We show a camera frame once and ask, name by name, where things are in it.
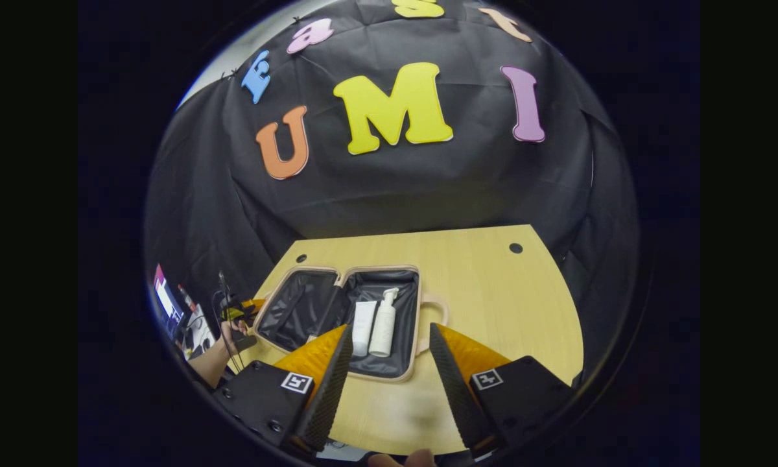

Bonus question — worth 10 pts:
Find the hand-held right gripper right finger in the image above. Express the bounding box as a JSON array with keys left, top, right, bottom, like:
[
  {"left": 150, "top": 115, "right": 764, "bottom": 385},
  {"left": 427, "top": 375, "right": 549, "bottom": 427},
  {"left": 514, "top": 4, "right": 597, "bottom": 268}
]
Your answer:
[{"left": 429, "top": 322, "right": 574, "bottom": 455}]

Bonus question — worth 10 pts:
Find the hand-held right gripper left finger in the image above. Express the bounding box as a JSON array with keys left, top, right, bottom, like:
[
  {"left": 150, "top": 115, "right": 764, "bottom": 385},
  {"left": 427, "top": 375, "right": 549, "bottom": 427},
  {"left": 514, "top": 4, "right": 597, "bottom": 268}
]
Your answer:
[{"left": 215, "top": 324, "right": 354, "bottom": 455}]

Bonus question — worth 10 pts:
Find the white squeeze tube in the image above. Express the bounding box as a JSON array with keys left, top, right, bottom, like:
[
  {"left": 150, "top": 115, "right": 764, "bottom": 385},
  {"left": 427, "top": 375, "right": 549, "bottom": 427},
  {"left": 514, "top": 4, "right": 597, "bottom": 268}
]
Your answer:
[{"left": 352, "top": 300, "right": 378, "bottom": 358}]

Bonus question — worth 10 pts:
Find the white spray bottle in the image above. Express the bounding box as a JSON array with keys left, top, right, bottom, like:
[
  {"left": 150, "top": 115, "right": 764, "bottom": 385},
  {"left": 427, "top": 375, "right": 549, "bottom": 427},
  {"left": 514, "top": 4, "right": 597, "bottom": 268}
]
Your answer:
[{"left": 368, "top": 287, "right": 401, "bottom": 359}]

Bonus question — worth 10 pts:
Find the white side desk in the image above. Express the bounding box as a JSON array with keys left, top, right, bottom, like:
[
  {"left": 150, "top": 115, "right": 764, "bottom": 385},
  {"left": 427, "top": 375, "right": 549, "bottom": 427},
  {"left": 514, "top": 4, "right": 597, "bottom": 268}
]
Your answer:
[{"left": 182, "top": 305, "right": 218, "bottom": 359}]

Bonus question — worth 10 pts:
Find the computer monitor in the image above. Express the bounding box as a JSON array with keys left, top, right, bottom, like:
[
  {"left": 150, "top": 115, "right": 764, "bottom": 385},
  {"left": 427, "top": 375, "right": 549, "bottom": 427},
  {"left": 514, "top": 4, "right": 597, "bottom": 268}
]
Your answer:
[{"left": 154, "top": 263, "right": 183, "bottom": 341}]

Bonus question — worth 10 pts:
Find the black backdrop cloth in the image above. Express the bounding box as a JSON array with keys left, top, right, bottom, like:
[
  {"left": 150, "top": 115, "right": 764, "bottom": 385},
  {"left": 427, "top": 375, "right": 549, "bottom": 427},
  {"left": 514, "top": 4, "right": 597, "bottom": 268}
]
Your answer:
[{"left": 144, "top": 0, "right": 642, "bottom": 390}]

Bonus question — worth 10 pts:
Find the row of black cloth clips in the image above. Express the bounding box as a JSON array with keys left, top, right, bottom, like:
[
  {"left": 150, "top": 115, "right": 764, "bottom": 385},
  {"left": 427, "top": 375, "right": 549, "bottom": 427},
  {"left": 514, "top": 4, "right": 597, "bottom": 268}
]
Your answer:
[{"left": 219, "top": 14, "right": 302, "bottom": 80}]

